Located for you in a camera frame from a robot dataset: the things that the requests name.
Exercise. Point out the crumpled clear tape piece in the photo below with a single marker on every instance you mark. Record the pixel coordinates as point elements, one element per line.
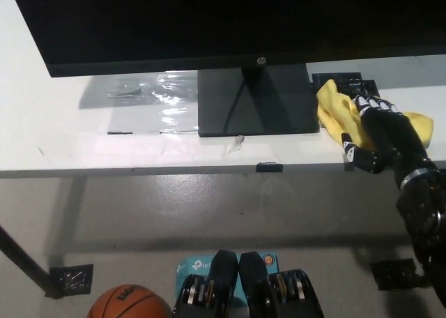
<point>236,144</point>

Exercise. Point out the black floor tape patch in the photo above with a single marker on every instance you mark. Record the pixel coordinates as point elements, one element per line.
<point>71,279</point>
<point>393,274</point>

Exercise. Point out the black HP monitor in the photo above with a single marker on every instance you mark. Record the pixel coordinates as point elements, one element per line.
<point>174,25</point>

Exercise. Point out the short black tape piece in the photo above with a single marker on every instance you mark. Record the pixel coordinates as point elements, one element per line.
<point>269,167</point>

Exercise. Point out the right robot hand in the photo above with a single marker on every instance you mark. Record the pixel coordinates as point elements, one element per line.
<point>390,140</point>

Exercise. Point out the teal TP-Link box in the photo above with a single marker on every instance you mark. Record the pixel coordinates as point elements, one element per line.
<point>195,267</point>

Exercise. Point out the yellow cleaning cloth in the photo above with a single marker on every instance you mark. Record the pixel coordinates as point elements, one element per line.
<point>336,112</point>

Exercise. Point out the black robot body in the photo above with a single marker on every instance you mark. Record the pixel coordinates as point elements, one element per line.
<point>254,272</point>

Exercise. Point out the orange basketball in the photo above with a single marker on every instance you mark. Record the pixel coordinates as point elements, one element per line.
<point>129,305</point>

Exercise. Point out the white desk leg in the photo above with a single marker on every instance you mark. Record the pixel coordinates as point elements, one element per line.
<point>69,210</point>

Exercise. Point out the transparent plastic sheet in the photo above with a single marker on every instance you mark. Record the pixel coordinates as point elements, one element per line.
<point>167,98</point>

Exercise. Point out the black tray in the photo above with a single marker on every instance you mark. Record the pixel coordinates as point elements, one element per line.
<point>352,82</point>

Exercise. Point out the thin black tape strip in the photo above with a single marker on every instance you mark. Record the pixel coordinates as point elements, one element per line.
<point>120,133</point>

